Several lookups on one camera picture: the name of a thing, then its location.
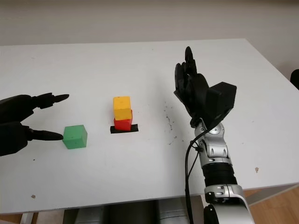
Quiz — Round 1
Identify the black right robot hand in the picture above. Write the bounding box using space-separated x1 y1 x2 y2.
173 46 211 128

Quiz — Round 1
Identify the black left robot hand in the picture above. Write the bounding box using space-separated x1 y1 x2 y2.
0 92 70 157

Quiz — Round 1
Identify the green cube block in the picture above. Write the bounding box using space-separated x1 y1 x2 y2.
62 125 88 150

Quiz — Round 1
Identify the yellow cube block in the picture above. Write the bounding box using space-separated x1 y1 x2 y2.
113 95 132 121

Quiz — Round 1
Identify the red cube block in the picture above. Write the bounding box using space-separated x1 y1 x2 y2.
113 109 134 131

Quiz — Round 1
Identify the black tape strip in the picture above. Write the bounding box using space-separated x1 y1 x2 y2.
109 124 140 134

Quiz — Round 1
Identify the black round object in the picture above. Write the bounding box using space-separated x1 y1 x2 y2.
290 68 299 90

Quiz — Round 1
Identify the white table leg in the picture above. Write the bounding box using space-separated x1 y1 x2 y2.
20 212 35 224

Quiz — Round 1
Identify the grey right robot thigh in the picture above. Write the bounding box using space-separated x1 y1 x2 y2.
156 198 189 224

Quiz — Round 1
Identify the grey robot thigh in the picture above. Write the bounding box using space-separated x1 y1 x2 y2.
74 206 106 224
156 198 189 224

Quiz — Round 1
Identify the grey left robot thigh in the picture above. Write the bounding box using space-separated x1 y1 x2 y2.
74 206 106 224

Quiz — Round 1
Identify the dark robot waist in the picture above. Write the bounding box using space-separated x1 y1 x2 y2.
102 201 160 224

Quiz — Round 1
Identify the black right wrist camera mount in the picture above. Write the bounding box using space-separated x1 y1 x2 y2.
207 81 237 128

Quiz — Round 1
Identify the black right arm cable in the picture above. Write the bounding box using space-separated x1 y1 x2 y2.
184 132 206 224

